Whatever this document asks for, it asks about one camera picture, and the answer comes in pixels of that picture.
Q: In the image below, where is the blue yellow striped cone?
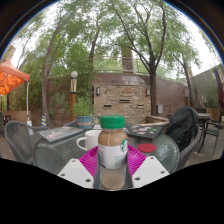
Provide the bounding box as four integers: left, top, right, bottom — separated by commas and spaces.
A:
40, 112, 48, 128

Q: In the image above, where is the wooden bench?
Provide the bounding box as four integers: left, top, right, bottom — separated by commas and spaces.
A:
4, 110, 29, 123

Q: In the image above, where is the slim wooden lamp post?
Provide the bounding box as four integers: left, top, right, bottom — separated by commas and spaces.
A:
184, 83, 190, 108

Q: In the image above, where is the tall leafy tree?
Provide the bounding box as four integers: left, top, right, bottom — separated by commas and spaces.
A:
19, 6, 101, 129
169, 43, 205, 108
109, 0, 201, 117

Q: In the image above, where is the low stone basin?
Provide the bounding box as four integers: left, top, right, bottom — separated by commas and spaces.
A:
145, 115, 171, 128

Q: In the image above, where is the white ceramic mug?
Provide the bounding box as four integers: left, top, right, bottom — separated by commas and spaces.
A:
75, 129, 102, 152

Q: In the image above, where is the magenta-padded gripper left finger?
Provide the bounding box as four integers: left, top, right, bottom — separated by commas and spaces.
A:
57, 145, 101, 190

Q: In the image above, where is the green plant in blue pot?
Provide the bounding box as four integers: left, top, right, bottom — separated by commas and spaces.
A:
72, 96, 96, 130

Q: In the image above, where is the grey laptop with stickers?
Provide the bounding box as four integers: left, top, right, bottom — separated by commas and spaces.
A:
36, 125, 84, 143

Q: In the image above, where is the globe-topped wooden lamp post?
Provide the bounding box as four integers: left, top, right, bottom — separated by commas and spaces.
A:
69, 70, 79, 123

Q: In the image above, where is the black metal patio chair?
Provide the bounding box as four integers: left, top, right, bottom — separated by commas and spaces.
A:
199, 113, 224, 156

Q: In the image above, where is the green-capped coffee drink bottle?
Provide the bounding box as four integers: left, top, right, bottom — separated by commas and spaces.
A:
97, 115, 129, 191

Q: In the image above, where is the round grey patio table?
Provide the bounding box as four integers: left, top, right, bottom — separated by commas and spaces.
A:
196, 112, 212, 134

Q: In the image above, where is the orange canopy tent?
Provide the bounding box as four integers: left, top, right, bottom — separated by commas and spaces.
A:
0, 59, 31, 97

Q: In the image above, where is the flat round red coaster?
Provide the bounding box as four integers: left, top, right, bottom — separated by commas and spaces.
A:
136, 142, 157, 154

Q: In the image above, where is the black laptop with stickers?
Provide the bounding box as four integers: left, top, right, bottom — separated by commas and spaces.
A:
123, 123, 164, 141

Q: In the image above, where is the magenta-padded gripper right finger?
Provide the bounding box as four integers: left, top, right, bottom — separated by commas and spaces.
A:
124, 144, 170, 190

